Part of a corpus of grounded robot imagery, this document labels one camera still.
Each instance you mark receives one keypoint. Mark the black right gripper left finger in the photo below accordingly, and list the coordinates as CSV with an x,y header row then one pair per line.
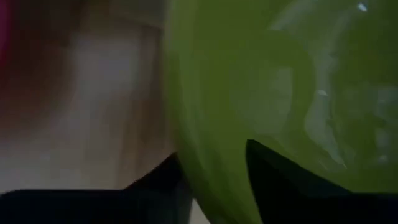
x,y
155,199

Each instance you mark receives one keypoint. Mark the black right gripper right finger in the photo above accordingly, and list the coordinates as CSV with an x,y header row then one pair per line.
x,y
295,199

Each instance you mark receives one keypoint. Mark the green plastic bowl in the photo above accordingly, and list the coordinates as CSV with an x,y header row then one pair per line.
x,y
224,93

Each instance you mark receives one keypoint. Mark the pink plastic bowl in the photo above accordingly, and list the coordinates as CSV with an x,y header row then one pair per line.
x,y
3,31

